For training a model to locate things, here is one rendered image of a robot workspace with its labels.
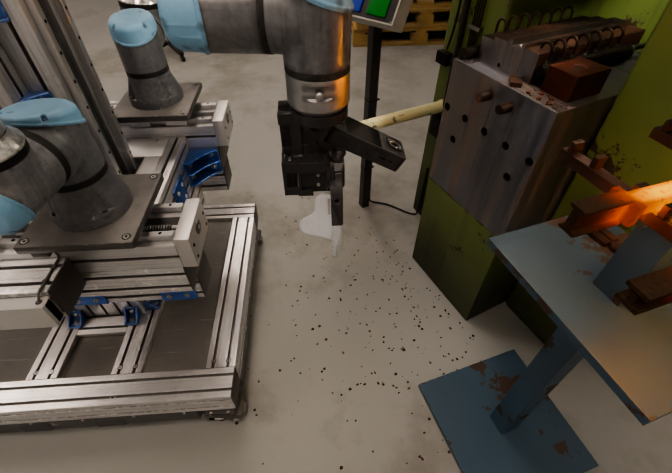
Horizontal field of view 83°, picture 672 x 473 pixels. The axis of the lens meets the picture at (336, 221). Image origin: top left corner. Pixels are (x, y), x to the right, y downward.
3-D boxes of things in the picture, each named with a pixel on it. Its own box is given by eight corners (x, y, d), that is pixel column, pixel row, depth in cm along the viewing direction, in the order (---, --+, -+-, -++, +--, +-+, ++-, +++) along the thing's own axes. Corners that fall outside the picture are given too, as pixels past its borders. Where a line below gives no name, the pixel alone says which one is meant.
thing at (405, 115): (348, 140, 140) (349, 128, 137) (342, 134, 144) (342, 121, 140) (444, 114, 154) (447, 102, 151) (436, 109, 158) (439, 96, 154)
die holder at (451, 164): (500, 242, 120) (557, 113, 90) (428, 176, 145) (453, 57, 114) (617, 191, 138) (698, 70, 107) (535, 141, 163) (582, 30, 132)
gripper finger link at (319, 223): (301, 257, 55) (298, 193, 53) (342, 255, 55) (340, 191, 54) (301, 262, 52) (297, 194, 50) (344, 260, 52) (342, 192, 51)
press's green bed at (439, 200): (465, 321, 153) (500, 242, 121) (411, 257, 178) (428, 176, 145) (563, 272, 171) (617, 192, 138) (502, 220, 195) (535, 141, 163)
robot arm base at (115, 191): (40, 233, 75) (10, 194, 68) (73, 185, 85) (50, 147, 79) (119, 229, 75) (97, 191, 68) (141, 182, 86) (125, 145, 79)
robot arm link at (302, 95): (347, 55, 46) (354, 84, 40) (346, 91, 49) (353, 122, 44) (285, 56, 46) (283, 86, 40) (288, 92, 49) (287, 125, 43)
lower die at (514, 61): (528, 84, 101) (540, 51, 95) (477, 58, 114) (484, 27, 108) (631, 57, 114) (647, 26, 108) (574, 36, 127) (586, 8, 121)
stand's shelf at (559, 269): (642, 426, 58) (650, 421, 57) (486, 243, 85) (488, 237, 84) (774, 363, 65) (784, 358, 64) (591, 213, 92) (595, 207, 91)
